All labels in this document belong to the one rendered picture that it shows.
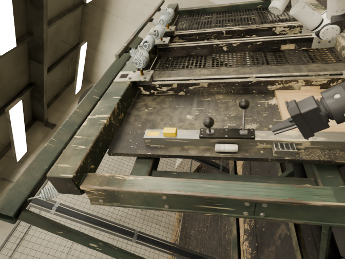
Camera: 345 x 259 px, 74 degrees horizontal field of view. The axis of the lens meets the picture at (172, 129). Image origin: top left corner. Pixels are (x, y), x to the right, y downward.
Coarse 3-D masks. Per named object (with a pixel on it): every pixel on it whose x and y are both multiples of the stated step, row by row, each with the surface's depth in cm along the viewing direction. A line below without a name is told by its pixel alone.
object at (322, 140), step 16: (160, 144) 91; (176, 144) 90; (192, 144) 88; (208, 144) 87; (240, 144) 84; (256, 144) 83; (272, 144) 81; (304, 144) 79; (320, 144) 78; (336, 144) 77
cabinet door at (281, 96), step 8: (280, 96) 102; (288, 96) 102; (296, 96) 101; (304, 96) 100; (320, 96) 99; (280, 104) 98; (280, 112) 96; (288, 112) 93; (296, 128) 86; (328, 128) 84; (336, 128) 83; (344, 128) 82
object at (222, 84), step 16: (128, 48) 111; (128, 80) 115; (144, 80) 113; (160, 80) 118; (176, 80) 117; (192, 80) 114; (208, 80) 111; (224, 80) 109; (240, 80) 107; (256, 80) 105; (272, 80) 104; (288, 80) 103; (304, 80) 101; (320, 80) 100; (336, 80) 99
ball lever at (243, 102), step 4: (240, 100) 81; (244, 100) 80; (240, 104) 80; (244, 104) 80; (248, 104) 80; (244, 108) 80; (244, 112) 81; (244, 116) 82; (244, 120) 82; (244, 124) 82; (244, 128) 83; (240, 132) 82; (244, 132) 82
